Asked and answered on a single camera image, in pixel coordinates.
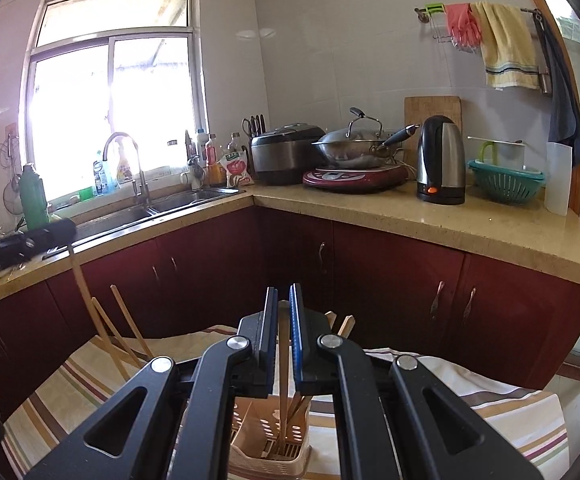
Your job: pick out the red induction cooker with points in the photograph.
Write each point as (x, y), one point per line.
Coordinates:
(350, 177)

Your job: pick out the steel electric kettle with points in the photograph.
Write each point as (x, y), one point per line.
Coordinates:
(442, 160)

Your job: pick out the knife block with scissors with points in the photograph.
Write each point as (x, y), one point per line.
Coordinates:
(255, 127)

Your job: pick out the green thermos flask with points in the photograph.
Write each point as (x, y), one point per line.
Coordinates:
(34, 200)

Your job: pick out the white plastic container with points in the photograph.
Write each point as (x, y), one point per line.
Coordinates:
(556, 180)

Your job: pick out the dark blue cloth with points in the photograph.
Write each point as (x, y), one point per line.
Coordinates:
(565, 110)

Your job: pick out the steel wok lid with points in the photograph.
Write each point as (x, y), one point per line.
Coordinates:
(355, 134)

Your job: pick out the steel kitchen faucet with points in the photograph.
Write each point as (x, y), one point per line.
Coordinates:
(142, 187)

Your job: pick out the green plastic colander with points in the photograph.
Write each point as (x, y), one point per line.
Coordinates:
(507, 187)

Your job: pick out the red and white bag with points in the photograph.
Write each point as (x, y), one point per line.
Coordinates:
(237, 170)

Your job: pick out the metal towel rack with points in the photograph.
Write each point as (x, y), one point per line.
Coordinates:
(527, 10)

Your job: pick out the steel sink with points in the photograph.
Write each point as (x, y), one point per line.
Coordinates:
(119, 217)

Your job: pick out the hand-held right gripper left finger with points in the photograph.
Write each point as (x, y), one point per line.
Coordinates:
(273, 340)

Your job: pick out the kitchen window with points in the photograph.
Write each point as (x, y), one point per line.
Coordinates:
(69, 110)

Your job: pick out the dark rice cooker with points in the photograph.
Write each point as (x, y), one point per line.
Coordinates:
(280, 155)

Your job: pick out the beige kitchen countertop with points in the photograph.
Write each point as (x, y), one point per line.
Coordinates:
(420, 225)

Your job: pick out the striped tablecloth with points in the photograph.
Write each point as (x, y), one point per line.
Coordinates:
(495, 410)

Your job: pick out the green sponge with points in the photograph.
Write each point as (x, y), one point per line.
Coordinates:
(85, 193)

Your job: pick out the white spray bottle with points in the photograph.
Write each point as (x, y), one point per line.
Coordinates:
(124, 170)

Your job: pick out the steel wok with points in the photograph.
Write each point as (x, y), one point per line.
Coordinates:
(350, 152)

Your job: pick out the yellow towel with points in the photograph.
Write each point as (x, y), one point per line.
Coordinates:
(510, 45)

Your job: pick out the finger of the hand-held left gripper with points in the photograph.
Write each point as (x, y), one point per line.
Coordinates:
(39, 240)

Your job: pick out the wooden cutting board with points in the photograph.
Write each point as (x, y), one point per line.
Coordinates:
(435, 107)

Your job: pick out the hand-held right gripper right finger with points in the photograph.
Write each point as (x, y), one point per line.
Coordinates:
(297, 340)

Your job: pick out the beige perforated utensil holder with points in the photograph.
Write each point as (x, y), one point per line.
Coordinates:
(255, 440)

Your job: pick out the cooking oil bottle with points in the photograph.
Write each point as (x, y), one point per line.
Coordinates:
(214, 172)

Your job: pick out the pink rubber gloves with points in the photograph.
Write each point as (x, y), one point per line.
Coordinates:
(462, 25)

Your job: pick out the small water tap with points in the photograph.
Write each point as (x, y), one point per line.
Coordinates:
(195, 172)

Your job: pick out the clear dish soap bottle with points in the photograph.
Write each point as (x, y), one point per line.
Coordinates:
(99, 175)

